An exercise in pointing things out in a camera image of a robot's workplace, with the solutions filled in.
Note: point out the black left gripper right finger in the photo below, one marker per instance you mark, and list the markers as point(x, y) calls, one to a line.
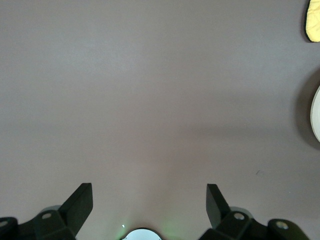
point(232, 227)

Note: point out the brown table cover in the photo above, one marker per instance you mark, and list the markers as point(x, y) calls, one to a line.
point(150, 87)

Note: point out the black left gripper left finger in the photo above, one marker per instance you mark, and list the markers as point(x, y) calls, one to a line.
point(62, 225)

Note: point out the yellow quilted oven mitt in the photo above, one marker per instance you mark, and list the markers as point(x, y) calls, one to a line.
point(313, 22)

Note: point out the round light wooden plate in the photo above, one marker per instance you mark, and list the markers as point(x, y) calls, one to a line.
point(317, 115)

